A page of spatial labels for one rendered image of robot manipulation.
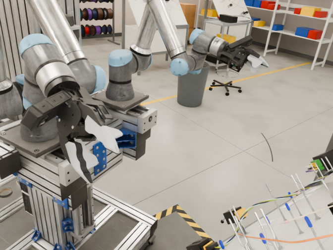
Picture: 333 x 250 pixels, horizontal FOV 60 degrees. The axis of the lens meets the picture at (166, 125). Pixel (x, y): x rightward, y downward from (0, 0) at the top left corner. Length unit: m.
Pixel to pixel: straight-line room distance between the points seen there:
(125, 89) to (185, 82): 2.74
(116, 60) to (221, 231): 1.59
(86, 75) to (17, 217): 1.63
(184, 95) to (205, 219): 2.22
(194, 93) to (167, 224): 2.30
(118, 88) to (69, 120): 0.91
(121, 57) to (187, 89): 2.82
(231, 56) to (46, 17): 0.73
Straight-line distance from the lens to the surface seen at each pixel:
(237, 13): 7.56
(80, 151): 0.57
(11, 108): 1.09
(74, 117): 0.57
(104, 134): 0.51
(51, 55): 0.67
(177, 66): 1.23
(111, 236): 2.05
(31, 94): 0.75
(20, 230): 2.20
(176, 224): 2.41
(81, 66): 0.82
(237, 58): 1.27
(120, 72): 1.45
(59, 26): 0.87
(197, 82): 4.16
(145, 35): 1.49
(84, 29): 7.37
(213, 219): 2.51
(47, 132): 1.17
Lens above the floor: 1.76
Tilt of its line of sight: 28 degrees down
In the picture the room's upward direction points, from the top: 5 degrees clockwise
